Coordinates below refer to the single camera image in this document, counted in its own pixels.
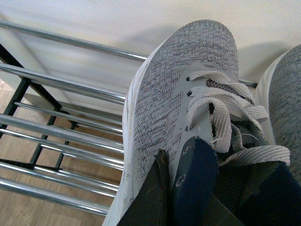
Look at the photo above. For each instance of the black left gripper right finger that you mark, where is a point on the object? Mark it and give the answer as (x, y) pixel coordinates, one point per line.
(216, 214)

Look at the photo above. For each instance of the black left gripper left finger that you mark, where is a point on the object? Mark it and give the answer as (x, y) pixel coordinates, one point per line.
(150, 207)

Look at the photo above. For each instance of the grey knit sneaker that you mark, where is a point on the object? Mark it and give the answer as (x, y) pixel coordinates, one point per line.
(279, 91)
(186, 99)

